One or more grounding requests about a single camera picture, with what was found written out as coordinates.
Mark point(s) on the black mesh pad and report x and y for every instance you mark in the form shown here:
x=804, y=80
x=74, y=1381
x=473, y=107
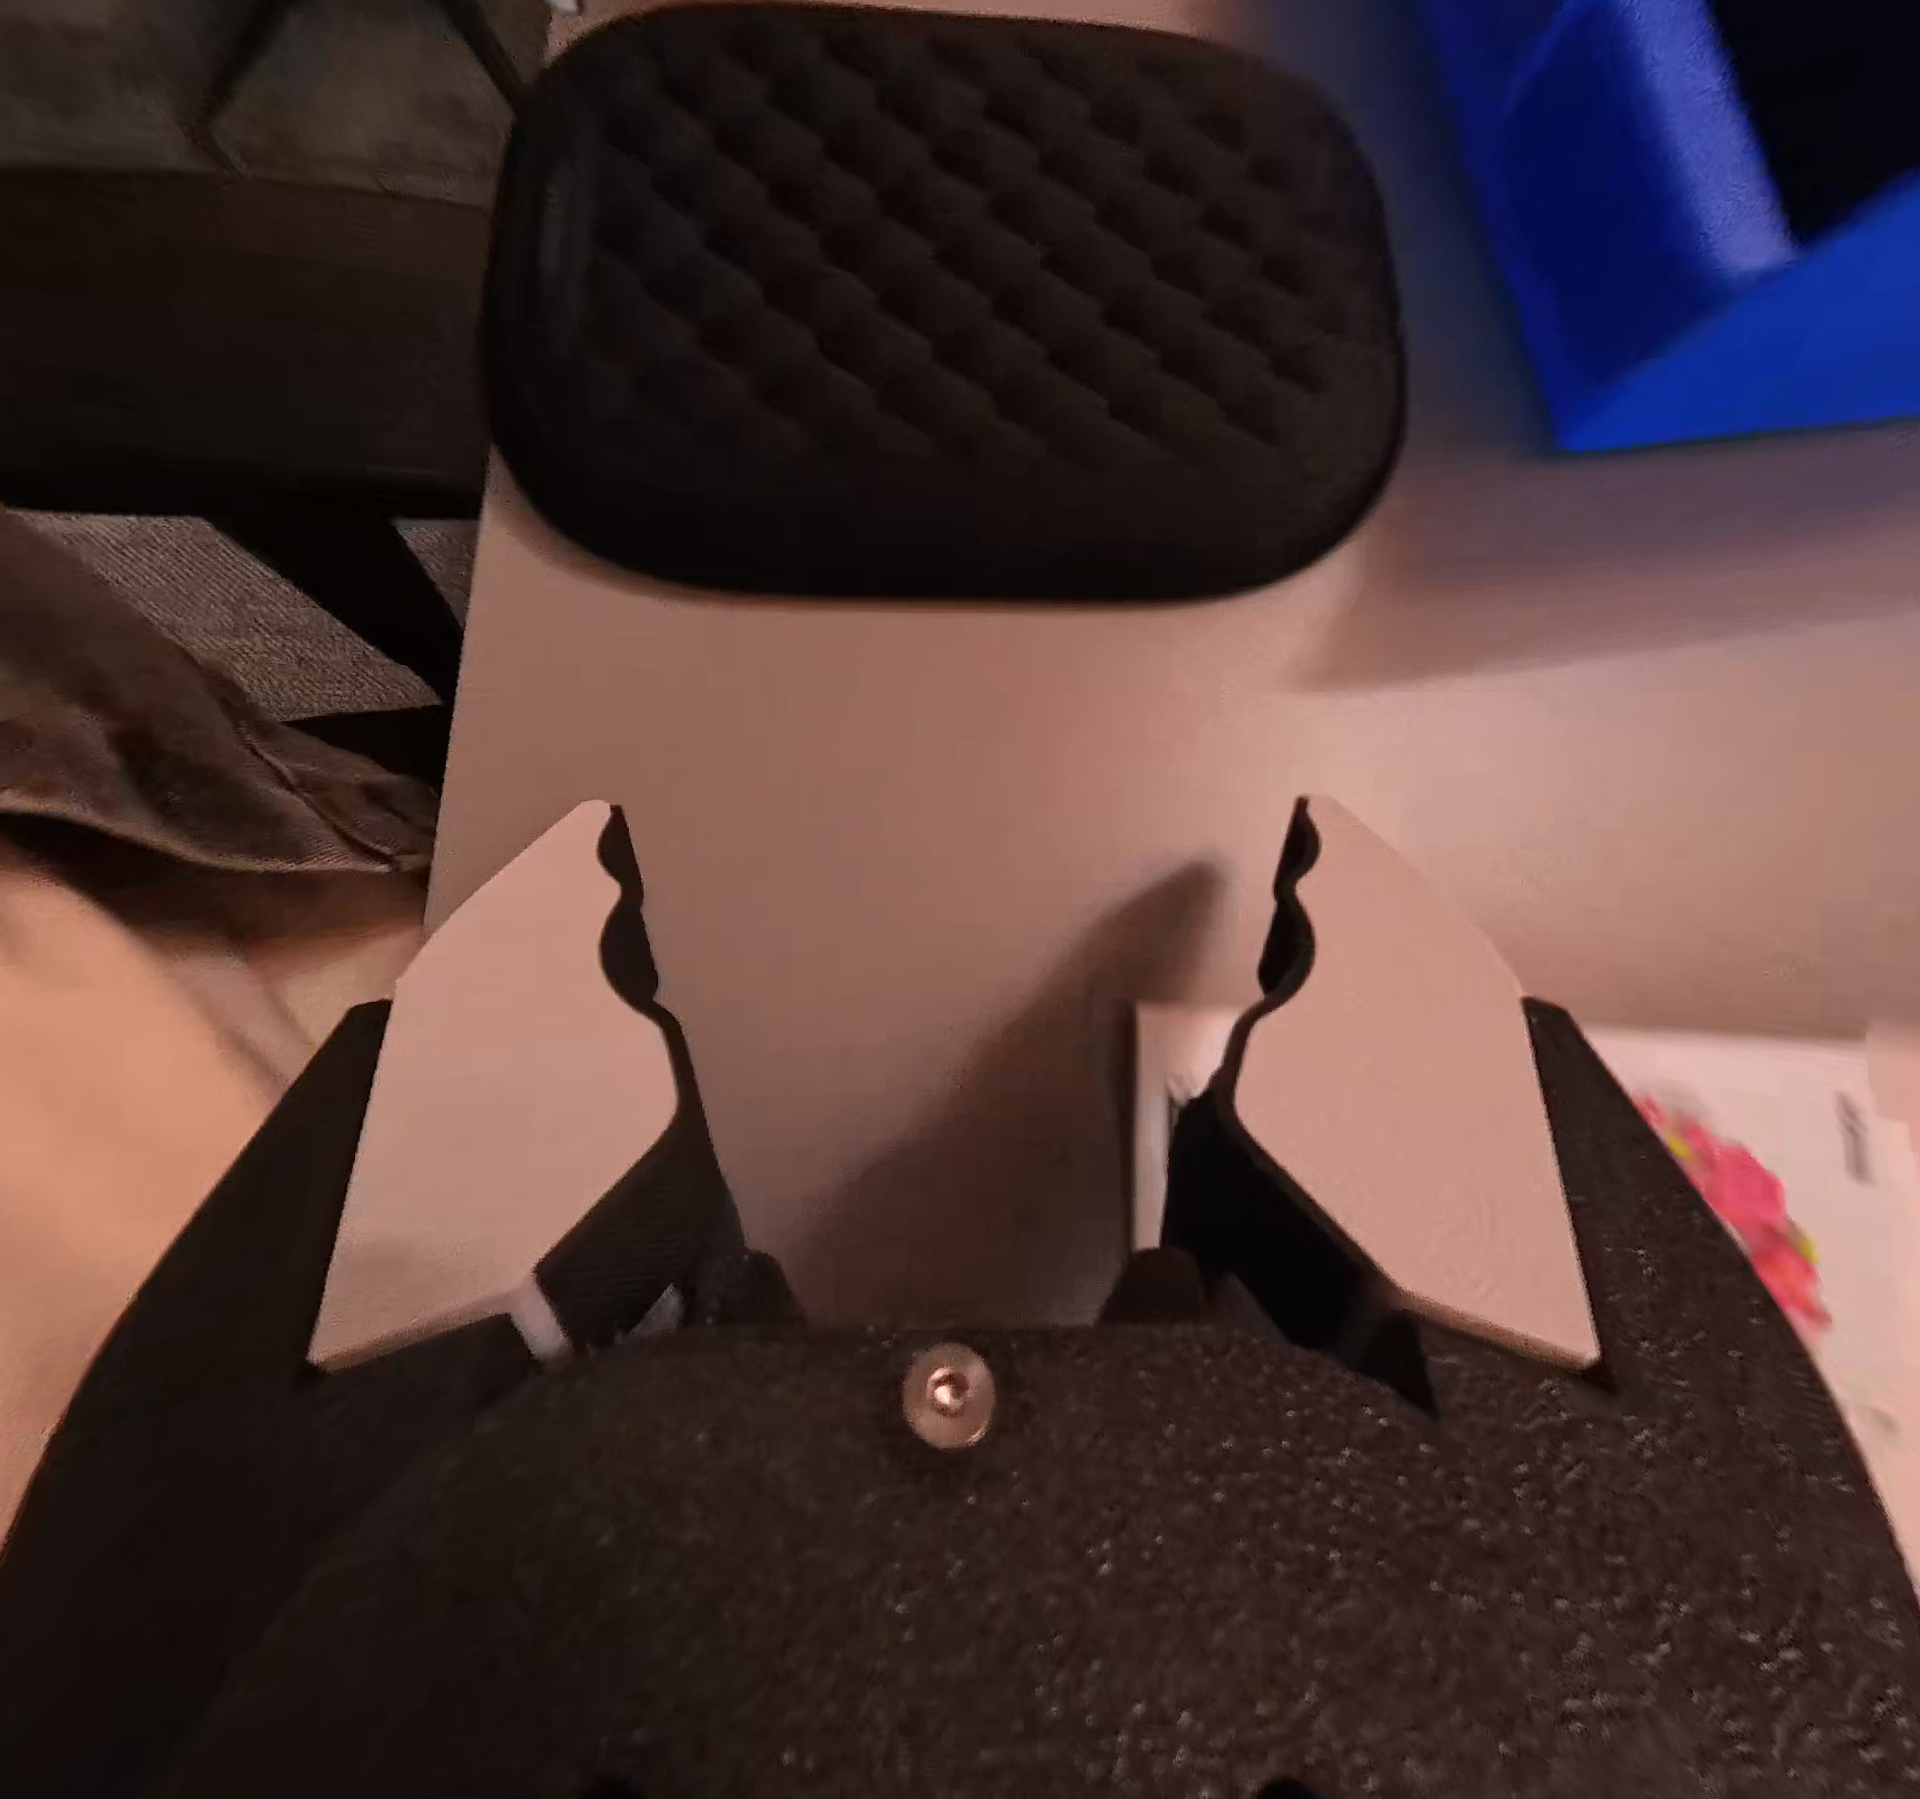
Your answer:
x=944, y=315

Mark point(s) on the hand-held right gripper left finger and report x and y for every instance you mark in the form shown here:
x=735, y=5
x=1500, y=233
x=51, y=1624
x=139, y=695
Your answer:
x=494, y=1109

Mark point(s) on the blue plastic bin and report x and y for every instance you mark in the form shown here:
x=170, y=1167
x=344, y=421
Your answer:
x=1621, y=254

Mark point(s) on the flower print instruction booklet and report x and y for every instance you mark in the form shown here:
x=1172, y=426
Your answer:
x=1799, y=1228

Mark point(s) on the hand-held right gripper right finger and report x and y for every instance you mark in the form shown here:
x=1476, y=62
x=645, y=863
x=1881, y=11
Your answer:
x=1410, y=1123

